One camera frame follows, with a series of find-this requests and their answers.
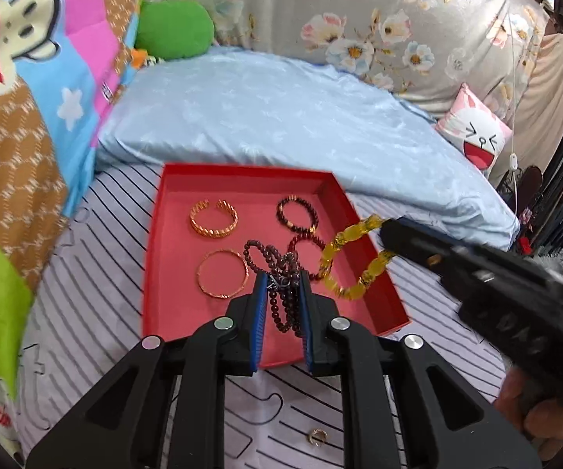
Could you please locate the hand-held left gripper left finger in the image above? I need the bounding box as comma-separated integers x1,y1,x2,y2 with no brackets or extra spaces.
26,271,268,469

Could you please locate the light blue pillow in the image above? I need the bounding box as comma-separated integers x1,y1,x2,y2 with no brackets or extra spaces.
97,46,519,255

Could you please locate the person's right hand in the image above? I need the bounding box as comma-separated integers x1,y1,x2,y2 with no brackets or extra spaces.
493,370,563,469

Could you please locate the red cardboard box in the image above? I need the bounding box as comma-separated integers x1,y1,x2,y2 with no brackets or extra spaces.
142,162,411,369

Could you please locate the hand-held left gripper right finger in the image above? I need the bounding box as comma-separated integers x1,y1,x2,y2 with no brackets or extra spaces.
299,270,541,469

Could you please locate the beige cloth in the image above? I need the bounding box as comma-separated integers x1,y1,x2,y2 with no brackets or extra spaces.
486,5,563,191

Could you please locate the long purple bead bracelet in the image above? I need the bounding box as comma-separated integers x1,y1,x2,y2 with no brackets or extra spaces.
243,239,311,338

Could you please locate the yellow crystal bead bracelet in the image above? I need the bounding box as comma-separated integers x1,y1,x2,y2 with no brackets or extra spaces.
318,214,397,301

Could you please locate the colourful cartoon monkey quilt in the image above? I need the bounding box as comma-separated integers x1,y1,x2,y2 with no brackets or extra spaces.
0,0,160,450

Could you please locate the black bead bracelet gold charm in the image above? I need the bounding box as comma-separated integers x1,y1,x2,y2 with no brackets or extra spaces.
275,195,320,235

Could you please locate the grey floral quilt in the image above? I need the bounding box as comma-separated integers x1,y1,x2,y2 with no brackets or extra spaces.
149,0,550,118

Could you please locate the thin gold bangle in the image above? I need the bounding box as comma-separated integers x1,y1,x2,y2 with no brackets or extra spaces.
196,249,250,299

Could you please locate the pink cat face cushion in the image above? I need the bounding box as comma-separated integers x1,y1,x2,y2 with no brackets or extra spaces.
434,83,514,174

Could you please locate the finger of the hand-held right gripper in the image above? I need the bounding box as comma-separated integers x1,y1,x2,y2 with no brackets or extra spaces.
381,220,463,274
401,218,463,252

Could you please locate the dark red bead bracelet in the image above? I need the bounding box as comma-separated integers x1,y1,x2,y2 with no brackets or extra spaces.
287,234,328,284

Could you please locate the grey striped bedsheet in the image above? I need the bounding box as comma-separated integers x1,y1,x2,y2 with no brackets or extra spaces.
15,161,521,469

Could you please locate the wide gold cuff bangle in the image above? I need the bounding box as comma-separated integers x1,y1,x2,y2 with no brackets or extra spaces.
188,199,238,240

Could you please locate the green plush toy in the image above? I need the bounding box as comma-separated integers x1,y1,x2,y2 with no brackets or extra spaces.
134,1,214,62

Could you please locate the black metal rack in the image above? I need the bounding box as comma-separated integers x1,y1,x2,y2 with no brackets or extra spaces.
501,166,563,265

